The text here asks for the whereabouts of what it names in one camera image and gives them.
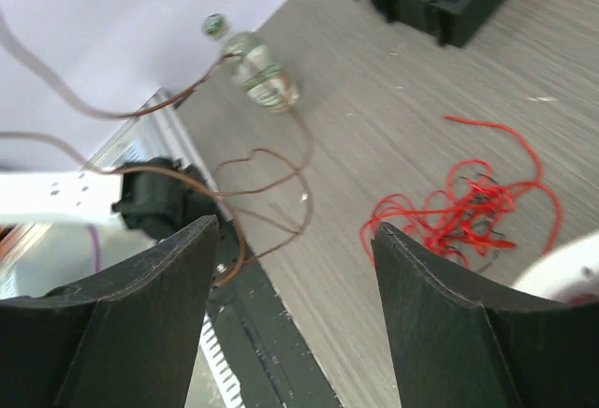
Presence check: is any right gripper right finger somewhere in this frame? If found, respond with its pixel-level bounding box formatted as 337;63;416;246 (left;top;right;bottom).
372;223;598;407

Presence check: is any clear glass bottle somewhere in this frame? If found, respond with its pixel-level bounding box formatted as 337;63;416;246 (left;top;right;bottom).
202;13;299;112

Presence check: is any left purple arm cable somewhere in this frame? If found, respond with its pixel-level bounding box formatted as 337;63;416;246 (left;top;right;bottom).
86;223;104;273

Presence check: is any dark thin cable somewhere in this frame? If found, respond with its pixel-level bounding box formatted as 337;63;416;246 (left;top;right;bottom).
0;5;314;287

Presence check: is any red cable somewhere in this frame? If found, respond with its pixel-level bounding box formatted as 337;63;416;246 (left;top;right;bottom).
358;115;562;269

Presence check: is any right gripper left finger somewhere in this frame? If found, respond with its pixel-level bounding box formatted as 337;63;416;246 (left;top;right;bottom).
1;216;219;408

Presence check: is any white fruit basket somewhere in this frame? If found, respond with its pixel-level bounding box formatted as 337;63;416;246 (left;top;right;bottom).
512;231;599;304

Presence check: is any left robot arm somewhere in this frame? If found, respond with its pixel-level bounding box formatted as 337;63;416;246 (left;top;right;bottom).
1;157;216;240

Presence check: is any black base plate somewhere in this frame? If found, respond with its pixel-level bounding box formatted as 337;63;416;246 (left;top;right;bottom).
205;225;343;408

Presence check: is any white slotted cable duct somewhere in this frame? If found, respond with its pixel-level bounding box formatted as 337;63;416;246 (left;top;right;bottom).
199;314;245;408

